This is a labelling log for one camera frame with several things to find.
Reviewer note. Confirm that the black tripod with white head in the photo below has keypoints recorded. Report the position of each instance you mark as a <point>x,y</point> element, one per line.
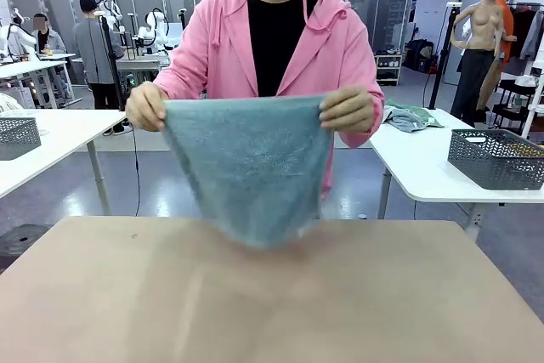
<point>442,52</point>

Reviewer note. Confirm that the white background work table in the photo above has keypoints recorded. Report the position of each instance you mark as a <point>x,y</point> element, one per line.
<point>30,67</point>

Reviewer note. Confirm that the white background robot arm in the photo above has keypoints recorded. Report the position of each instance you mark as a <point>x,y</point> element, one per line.
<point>155,27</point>
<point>17,38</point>
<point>111,10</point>

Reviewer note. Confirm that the person's right hand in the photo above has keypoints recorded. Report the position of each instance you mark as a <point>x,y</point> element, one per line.
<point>144,106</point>

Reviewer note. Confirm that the person's right forearm pink sleeve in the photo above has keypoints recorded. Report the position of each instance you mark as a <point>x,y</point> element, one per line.
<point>176,74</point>

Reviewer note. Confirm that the person in pink hoodie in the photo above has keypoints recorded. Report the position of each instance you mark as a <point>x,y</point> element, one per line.
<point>225,40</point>

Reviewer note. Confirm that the seated person in grey jacket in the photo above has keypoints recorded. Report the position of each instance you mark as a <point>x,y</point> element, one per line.
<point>47,40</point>

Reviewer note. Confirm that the low shoe shelf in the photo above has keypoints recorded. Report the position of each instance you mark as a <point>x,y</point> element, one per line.
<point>389,69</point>

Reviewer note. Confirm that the white side table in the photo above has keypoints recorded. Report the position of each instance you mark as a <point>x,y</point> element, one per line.
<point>64,133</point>
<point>429,167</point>

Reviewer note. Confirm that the green terry towel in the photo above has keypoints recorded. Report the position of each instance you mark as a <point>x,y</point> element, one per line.
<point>421,113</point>

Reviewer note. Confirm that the pale grey-blue crumpled towel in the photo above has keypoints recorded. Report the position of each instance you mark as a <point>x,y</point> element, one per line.
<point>401,120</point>

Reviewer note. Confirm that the bare beige mannequin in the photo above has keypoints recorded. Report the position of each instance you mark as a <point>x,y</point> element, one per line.
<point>480,40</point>

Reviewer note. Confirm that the blue terry towel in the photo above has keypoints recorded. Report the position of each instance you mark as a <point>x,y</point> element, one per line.
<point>246,167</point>

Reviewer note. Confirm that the black bags pile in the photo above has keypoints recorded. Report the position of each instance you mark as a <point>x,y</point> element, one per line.
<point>418,57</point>

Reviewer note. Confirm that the white hat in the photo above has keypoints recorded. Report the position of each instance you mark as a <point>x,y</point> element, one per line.
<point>524,81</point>

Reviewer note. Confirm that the dark clothes on rack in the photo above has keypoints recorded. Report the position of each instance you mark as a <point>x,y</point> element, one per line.
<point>525,33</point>

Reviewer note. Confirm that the standing person in grey shirt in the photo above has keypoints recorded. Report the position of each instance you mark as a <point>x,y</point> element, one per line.
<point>95,52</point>

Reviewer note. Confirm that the black round floor base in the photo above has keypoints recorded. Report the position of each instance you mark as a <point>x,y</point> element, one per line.
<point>23,239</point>

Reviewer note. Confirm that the grey perforated plastic basket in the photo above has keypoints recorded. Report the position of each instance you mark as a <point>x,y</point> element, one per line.
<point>497,159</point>
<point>19,137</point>

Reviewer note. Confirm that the person's left forearm pink sleeve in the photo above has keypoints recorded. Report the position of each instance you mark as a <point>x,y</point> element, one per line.
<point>370,82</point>

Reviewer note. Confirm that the mannequin with orange shirt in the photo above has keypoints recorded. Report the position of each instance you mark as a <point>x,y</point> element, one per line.
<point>508,23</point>

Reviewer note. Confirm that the person's left hand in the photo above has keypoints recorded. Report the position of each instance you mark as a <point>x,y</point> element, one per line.
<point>348,110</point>

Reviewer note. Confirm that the black camera tripod pole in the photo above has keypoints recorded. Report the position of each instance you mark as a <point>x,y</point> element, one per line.
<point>111,65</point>

